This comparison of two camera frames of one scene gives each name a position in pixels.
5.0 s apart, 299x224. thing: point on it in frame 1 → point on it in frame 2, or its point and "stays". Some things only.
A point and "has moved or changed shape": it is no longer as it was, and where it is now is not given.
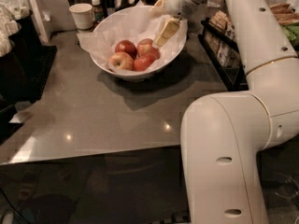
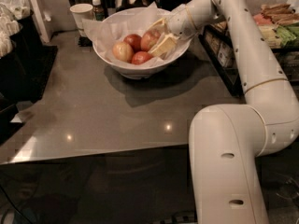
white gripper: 176,1 → 181,22
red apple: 127,47 → 135,40
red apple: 145,48 has moved or changed shape
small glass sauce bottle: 97,9 stays
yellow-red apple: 121,61 → 122,51
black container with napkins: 19,75 stays
